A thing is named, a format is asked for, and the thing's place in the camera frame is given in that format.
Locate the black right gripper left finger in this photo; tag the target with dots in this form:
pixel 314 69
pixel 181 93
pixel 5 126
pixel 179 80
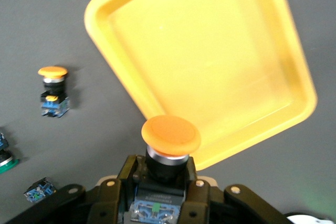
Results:
pixel 105 200

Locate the yellow plastic tray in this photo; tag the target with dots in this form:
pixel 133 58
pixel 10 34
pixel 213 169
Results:
pixel 204 58

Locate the yellow mushroom push button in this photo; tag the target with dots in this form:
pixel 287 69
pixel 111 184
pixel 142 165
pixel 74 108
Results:
pixel 53 87
pixel 170 134

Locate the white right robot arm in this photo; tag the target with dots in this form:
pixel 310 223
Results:
pixel 312 218

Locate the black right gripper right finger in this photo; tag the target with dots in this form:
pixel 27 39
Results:
pixel 195 203

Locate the green push button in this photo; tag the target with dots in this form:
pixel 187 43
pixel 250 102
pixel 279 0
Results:
pixel 39 191
pixel 6 162

